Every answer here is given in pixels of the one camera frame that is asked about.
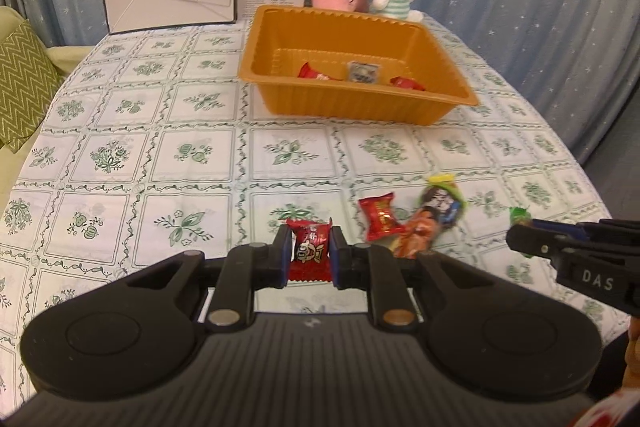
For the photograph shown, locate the large red snack packet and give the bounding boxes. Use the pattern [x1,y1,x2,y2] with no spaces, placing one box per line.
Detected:
[390,76,425,91]

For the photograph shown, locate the clear dark snack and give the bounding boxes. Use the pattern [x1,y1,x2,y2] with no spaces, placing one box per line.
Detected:
[347,61,380,84]

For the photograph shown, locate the small green candy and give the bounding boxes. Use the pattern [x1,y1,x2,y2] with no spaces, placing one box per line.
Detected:
[509,207,533,227]

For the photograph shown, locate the orange plastic tray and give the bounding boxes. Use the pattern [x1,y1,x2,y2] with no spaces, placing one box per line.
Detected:
[239,5,478,126]

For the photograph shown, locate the red twisted candy packet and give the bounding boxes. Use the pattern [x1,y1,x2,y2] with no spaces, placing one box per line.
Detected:
[358,192,405,242]

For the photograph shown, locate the floral tablecloth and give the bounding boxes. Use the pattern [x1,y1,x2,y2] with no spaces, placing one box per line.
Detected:
[1,23,628,414]

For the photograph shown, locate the green zigzag cushion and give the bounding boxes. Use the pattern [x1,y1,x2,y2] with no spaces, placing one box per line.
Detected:
[1,20,63,153]

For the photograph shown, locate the small red candy packet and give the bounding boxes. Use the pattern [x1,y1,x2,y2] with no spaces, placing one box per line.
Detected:
[297,62,332,80]

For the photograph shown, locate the person's hand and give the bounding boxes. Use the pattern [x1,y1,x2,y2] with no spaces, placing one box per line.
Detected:
[573,317,639,426]

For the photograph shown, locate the red candy with face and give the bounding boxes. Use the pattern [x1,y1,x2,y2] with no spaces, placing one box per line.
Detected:
[286,219,332,282]

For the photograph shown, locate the green long snack packet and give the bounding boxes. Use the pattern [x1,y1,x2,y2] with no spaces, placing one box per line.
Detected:
[392,173,466,259]

